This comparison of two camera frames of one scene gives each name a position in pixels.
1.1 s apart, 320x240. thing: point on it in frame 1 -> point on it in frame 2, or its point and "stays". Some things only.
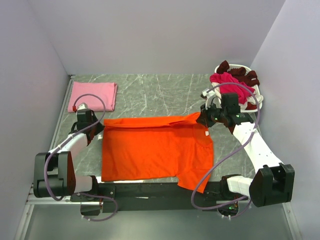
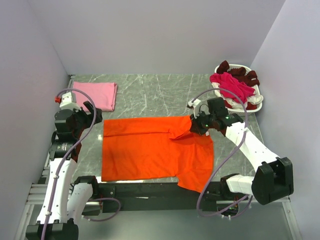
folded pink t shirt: [107, 91] stays
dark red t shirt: [250, 78] stays
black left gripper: [100, 127] -> [95, 117]
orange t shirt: [158, 148] stays
